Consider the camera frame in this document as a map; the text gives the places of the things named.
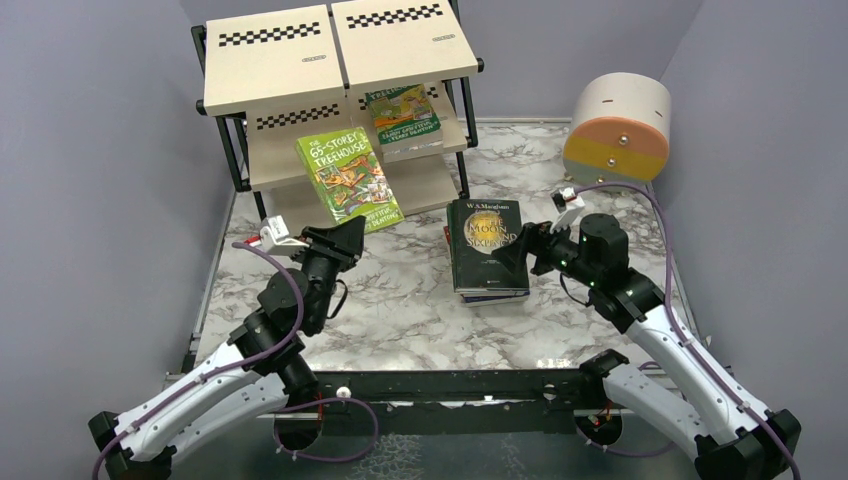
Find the black Moon and Sixpence book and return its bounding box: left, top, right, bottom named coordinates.
left=446, top=199, right=529, bottom=297

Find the green 65-storey treehouse book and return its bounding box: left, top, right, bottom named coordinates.
left=295, top=127, right=405, bottom=233

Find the green 104-storey treehouse book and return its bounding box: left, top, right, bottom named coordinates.
left=365, top=84, right=442, bottom=149

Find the floral cover book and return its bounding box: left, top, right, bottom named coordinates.
left=381, top=140, right=443, bottom=163

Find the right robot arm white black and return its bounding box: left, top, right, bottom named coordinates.
left=492, top=214, right=801, bottom=479

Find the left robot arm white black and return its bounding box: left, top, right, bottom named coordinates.
left=88, top=216, right=366, bottom=479

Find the dark bottom book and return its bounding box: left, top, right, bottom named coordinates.
left=443, top=225, right=533, bottom=309

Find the round drawer box orange yellow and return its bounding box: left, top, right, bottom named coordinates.
left=563, top=72, right=672, bottom=185

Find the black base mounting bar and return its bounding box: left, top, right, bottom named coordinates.
left=269, top=368, right=620, bottom=439

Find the beige black three-tier shelf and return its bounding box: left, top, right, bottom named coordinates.
left=191, top=1, right=484, bottom=229

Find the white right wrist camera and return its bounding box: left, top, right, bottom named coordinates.
left=550, top=187, right=586, bottom=233

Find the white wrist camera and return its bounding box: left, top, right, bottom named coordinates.
left=246, top=215, right=308, bottom=257
left=550, top=187, right=586, bottom=233

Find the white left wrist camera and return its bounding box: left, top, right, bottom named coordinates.
left=246, top=215, right=308, bottom=257

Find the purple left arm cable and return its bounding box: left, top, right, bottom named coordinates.
left=91, top=241, right=380, bottom=480

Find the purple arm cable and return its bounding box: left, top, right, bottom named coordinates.
left=91, top=241, right=380, bottom=480
left=572, top=183, right=802, bottom=480

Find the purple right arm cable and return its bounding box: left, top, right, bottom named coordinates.
left=572, top=183, right=802, bottom=480

